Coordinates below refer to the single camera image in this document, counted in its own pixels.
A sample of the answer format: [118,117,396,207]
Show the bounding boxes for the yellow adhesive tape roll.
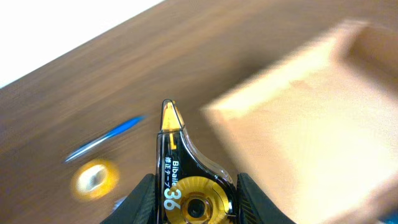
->
[70,159,120,202]

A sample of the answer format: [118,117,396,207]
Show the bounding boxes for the black yellow correction tape dispenser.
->
[155,99,238,224]

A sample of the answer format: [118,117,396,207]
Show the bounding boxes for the brown cardboard box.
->
[202,21,397,223]

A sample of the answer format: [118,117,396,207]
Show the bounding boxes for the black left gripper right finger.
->
[237,173,295,224]

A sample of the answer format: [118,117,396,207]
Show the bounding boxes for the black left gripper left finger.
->
[101,174,155,224]

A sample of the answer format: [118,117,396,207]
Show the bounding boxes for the blue ballpoint pen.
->
[64,116,145,163]

